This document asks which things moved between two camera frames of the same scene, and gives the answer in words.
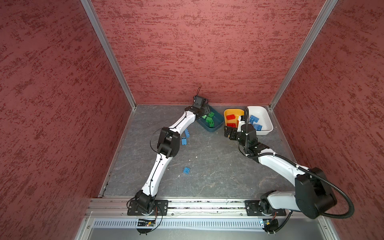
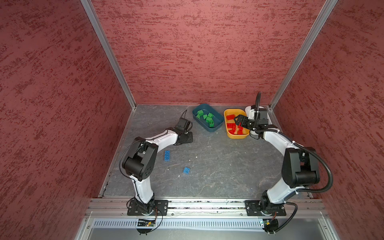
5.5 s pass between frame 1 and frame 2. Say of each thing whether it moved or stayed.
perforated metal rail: stayed
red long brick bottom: stayed
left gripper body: moved
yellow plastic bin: stayed
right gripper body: moved
